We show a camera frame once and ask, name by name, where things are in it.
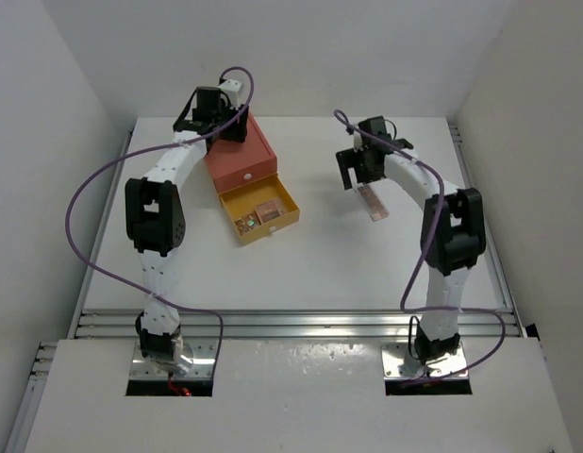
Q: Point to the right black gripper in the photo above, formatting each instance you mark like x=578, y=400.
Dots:
x=348, y=159

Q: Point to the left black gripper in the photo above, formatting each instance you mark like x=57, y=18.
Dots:
x=236, y=131

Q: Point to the orange drawer box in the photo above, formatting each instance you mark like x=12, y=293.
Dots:
x=232, y=165

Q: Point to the long brown eyeshadow palette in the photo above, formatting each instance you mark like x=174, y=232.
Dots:
x=372, y=203

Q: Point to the yellow drawer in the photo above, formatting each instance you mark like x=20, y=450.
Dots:
x=242, y=201

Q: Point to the brown quad eyeshadow palette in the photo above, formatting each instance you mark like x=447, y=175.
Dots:
x=269, y=211

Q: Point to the round-pan eyeshadow palette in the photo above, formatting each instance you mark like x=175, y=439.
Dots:
x=247, y=223

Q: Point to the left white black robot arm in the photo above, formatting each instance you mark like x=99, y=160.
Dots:
x=154, y=217

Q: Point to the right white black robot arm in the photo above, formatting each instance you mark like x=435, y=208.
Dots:
x=453, y=234

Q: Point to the white front cover panel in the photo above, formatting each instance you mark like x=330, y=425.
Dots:
x=295, y=397

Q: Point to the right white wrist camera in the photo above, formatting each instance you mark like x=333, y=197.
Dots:
x=357, y=142

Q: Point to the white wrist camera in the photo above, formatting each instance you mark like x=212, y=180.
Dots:
x=357, y=142
x=232, y=89

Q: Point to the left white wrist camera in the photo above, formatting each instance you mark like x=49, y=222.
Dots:
x=232, y=89

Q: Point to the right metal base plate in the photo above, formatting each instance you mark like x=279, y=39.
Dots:
x=399, y=365

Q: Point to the metal base plate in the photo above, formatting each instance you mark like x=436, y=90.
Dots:
x=194, y=361
x=399, y=365

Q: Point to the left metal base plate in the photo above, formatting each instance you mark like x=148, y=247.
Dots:
x=194, y=361

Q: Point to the aluminium rail frame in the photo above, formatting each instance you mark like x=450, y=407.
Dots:
x=314, y=290

